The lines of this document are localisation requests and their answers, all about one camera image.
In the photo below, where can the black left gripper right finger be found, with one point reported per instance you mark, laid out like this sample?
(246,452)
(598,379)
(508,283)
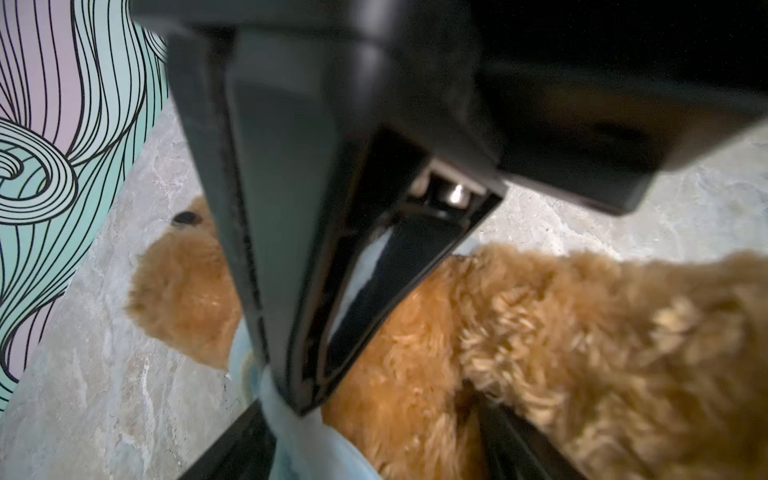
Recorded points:
(404,247)

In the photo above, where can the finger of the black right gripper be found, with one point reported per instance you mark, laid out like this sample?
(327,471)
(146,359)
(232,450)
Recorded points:
(516,450)

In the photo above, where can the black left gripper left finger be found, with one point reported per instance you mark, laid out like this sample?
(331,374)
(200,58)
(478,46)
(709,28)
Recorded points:
(290,139)

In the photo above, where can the brown teddy bear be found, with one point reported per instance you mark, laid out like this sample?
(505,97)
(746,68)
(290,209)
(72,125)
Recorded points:
(632,370)

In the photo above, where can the light blue bear hoodie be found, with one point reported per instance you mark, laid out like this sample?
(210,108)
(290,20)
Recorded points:
(307,446)

